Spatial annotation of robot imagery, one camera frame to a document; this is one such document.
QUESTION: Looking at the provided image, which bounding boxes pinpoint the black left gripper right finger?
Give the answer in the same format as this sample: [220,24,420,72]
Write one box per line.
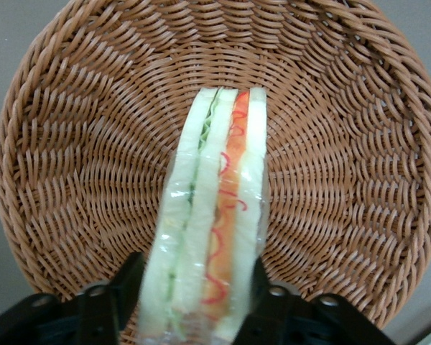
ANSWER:
[236,257,399,345]

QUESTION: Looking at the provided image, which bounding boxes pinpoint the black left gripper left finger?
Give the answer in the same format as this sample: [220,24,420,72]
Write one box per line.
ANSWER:
[0,251,145,345]

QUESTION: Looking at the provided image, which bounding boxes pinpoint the triangle sandwich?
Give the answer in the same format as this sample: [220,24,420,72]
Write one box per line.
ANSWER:
[136,86,269,345]

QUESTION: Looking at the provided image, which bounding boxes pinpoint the round brown wicker basket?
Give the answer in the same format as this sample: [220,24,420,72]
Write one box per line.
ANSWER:
[0,0,431,330]

